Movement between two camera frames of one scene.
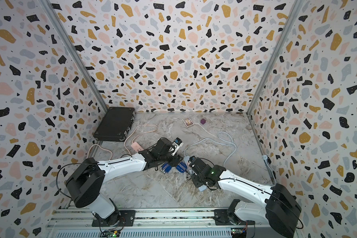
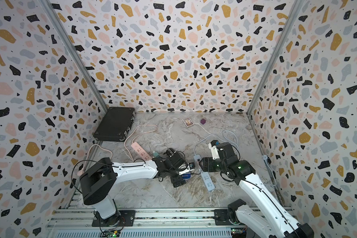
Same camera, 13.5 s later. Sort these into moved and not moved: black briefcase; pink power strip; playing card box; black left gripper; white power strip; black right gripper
Moved: black left gripper; black right gripper; white power strip
Not moved: playing card box; pink power strip; black briefcase
